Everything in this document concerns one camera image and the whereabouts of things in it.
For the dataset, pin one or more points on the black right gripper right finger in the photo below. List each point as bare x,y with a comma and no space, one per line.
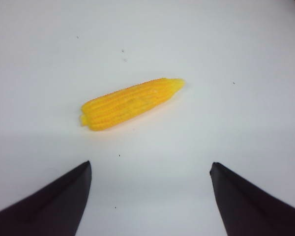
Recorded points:
247,210

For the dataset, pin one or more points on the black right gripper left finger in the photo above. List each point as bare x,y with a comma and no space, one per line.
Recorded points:
54,210

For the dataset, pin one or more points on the yellow corn cob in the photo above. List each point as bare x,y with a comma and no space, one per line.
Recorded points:
117,107

